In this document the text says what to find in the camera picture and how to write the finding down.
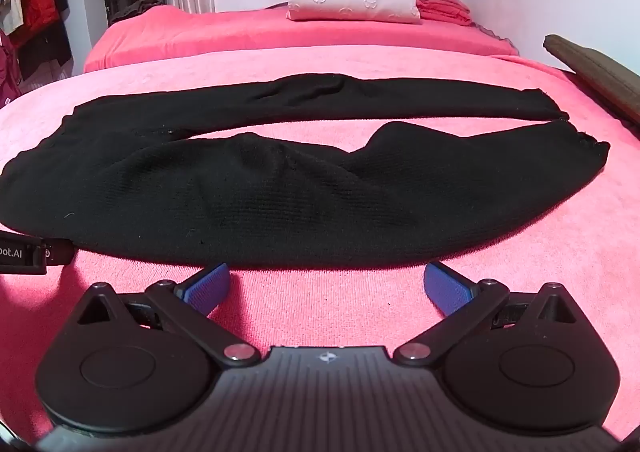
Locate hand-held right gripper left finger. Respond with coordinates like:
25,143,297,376
75,262,261,369

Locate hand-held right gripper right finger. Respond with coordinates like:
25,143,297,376
392,261,581,367

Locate black pants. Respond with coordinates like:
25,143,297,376
0,73,612,269

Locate pink bed blanket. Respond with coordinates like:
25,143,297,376
0,45,640,439

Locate maroon hanging garment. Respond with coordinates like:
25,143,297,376
0,30,23,109

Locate hanging black coat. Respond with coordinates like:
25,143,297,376
20,0,74,78

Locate red bed sheet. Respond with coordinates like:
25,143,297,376
82,5,521,74

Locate brown cushion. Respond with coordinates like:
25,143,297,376
543,34,640,126

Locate folded red blanket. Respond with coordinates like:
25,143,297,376
410,0,474,27

